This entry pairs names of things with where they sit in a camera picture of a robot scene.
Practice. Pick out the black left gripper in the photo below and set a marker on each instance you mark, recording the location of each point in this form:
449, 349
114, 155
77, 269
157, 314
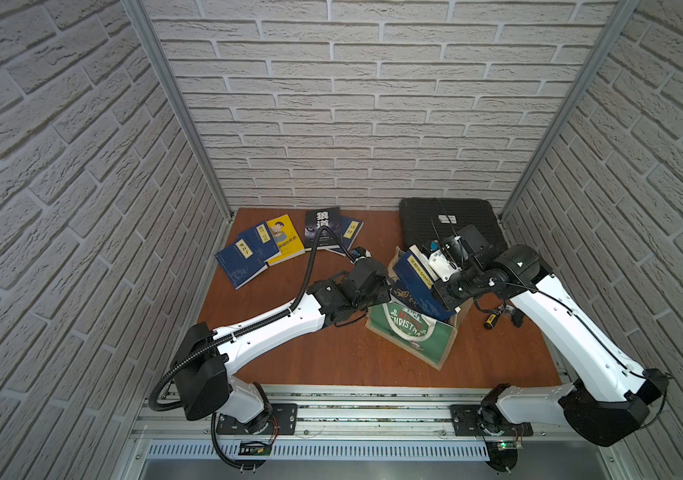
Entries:
371, 279

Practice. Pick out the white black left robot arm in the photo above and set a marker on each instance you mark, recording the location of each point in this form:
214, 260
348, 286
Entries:
207, 384

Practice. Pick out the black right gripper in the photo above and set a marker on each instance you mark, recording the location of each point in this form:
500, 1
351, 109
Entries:
437, 288

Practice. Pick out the black plastic tool case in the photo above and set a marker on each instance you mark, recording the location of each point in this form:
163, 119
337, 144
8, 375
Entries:
425, 220

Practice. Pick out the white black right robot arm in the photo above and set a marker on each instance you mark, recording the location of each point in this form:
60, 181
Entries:
612, 394

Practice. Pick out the aluminium frame post left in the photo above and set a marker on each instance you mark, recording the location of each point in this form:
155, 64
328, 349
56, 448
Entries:
155, 53

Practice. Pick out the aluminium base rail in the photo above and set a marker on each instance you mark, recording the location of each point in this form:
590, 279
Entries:
337, 423

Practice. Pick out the blue book yellow label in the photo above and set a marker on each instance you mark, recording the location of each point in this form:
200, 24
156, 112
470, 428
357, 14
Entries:
347, 229
413, 285

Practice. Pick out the small yellow black cylinder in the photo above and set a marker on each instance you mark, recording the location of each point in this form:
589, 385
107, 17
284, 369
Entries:
492, 320

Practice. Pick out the aluminium frame post right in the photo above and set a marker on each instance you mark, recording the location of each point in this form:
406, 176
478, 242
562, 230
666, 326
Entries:
608, 37

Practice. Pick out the aluminium frame post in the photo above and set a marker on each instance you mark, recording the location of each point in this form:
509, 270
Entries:
608, 37
155, 53

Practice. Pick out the black cover book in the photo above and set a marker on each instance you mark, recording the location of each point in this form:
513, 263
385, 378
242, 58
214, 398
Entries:
321, 226

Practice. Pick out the yellow cartoon cover book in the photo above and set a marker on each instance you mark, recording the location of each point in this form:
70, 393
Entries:
287, 239

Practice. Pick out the small black clip object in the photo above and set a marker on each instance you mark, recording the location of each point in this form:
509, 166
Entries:
517, 317

